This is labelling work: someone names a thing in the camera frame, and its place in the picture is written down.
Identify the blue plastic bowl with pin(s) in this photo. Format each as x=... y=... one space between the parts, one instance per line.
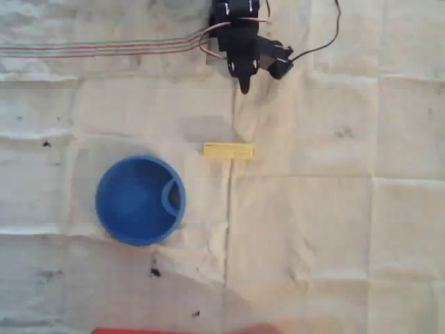
x=132 y=208

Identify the red flat object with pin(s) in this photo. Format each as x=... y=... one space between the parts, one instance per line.
x=156 y=331

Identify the yellow rectangular block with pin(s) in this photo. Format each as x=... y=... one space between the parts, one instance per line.
x=229 y=151

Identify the white creased cloth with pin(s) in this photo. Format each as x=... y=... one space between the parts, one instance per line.
x=313 y=215

